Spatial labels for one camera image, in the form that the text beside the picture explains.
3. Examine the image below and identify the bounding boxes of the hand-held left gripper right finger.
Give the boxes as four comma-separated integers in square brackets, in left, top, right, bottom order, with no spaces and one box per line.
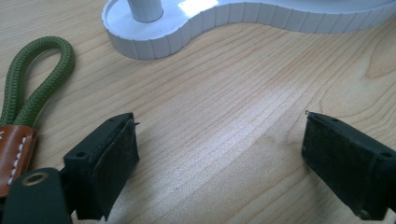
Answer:
[301,110,396,221]

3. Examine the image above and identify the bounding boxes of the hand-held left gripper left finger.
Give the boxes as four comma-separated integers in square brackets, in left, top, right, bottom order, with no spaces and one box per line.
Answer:
[63,112,141,221]

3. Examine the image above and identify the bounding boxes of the green rope strap with leather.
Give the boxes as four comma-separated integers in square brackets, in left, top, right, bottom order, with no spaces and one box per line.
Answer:
[0,35,76,199]

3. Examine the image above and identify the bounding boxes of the white ribbed stand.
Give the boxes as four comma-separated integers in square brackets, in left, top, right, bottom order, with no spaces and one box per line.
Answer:
[101,0,396,61]

